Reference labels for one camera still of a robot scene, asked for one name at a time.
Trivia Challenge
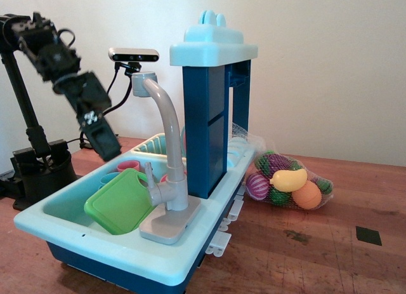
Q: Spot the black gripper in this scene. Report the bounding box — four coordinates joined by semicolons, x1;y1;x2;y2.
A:
53;71;121;162

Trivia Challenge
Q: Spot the grey faucet lever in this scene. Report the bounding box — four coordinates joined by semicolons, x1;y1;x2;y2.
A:
145;162;156;189

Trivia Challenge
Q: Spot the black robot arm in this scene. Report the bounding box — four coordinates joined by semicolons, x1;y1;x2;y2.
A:
1;12;121;211

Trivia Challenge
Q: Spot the pink toy cup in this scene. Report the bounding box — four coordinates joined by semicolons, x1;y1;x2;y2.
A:
117;160;140;172

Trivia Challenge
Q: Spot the teal toy cup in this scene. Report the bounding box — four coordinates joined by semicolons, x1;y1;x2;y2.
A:
100;171;119;187

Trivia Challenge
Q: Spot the teal dish rack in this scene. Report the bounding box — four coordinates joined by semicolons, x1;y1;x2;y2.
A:
132;133;167;156

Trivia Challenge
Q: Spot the green toy cutting board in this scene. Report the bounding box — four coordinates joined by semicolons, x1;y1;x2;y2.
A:
84;169;155;235

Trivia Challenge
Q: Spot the blue toy sink unit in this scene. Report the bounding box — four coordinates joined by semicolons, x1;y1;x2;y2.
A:
14;134;255;293

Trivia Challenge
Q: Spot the grey toy faucet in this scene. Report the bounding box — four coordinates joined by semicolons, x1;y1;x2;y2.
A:
131;71;202;246

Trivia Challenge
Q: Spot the blue toy shelf tower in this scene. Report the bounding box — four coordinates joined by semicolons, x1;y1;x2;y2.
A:
169;10;258;199

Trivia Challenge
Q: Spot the purple toy onion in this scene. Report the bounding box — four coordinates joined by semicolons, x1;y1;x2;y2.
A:
246;173;270;201

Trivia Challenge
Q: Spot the mesh bag of toy food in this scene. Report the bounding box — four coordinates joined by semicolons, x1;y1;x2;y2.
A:
228;123;334;210

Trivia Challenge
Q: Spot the yellow toy mango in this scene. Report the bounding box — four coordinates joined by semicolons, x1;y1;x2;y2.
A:
270;169;308;192

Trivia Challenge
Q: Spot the orange toy fruit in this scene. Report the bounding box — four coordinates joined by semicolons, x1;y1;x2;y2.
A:
292;180;322;210

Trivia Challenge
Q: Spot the black tape patch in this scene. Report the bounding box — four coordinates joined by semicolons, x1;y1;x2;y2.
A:
355;226;382;246

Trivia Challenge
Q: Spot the black camera cable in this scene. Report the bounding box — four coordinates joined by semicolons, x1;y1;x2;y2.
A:
77;62;133;150

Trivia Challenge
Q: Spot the silver depth camera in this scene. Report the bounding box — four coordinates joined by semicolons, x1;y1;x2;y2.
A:
108;48;160;62

